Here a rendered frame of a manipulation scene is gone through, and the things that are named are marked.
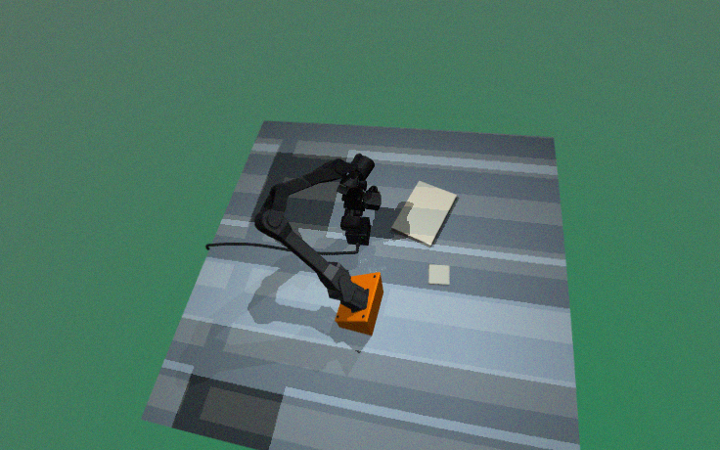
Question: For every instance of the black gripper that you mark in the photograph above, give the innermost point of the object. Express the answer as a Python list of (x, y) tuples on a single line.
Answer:
[(351, 221)]

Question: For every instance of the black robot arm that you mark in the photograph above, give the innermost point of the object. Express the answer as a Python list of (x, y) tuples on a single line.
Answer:
[(272, 222)]

